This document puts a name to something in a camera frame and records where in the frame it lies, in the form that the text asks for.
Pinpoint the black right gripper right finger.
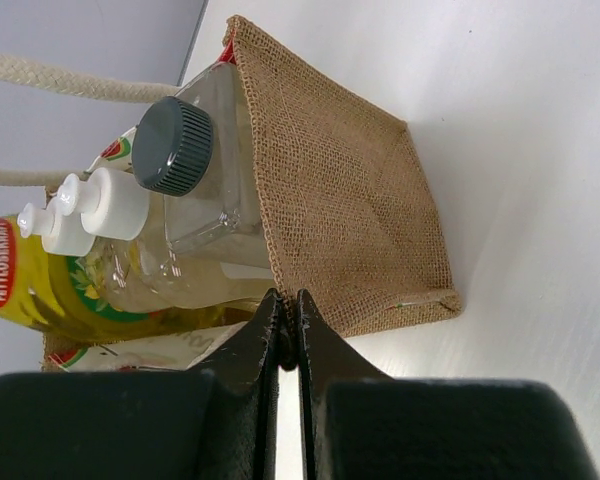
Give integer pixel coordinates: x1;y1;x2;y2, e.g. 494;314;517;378
296;290;598;479

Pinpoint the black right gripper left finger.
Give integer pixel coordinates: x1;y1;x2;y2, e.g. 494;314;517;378
0;291;282;479

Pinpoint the dark cap clear square bottle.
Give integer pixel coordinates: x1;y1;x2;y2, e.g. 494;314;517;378
132;63;273;309

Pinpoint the red cap yellow bottle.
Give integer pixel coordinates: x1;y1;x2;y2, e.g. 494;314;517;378
0;215;113;343

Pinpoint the white cap amber bottle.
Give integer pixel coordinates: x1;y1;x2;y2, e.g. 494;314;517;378
17;198;137;323
55;167;196;313

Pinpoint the jute canvas bag with strawberries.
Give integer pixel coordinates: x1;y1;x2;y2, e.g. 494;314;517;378
45;16;461;352

